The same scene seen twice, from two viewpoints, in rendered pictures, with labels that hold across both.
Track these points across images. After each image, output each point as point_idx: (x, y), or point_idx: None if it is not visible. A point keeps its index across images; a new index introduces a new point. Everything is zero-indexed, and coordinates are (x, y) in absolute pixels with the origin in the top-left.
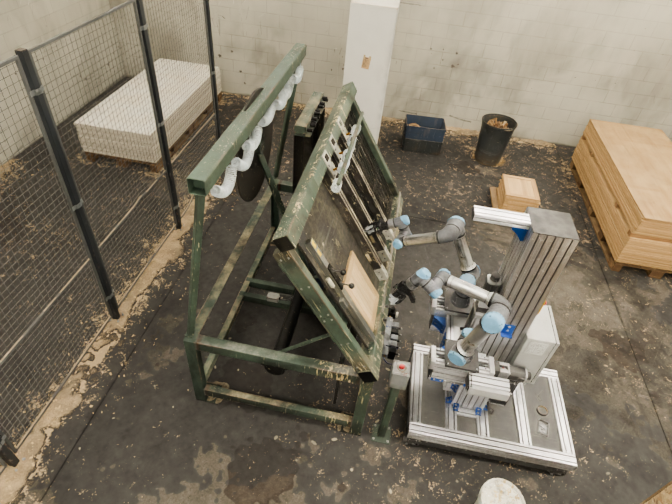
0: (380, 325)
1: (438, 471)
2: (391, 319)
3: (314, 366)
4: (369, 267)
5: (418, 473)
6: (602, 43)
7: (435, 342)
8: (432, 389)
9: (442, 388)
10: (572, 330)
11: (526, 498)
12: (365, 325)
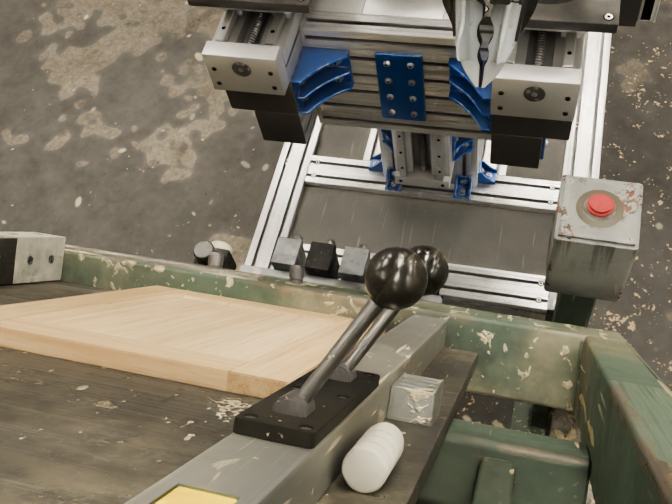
0: (337, 292)
1: (639, 267)
2: (251, 269)
3: None
4: (4, 291)
5: (656, 321)
6: None
7: (208, 223)
8: (420, 231)
9: (415, 204)
10: None
11: (671, 86)
12: (422, 330)
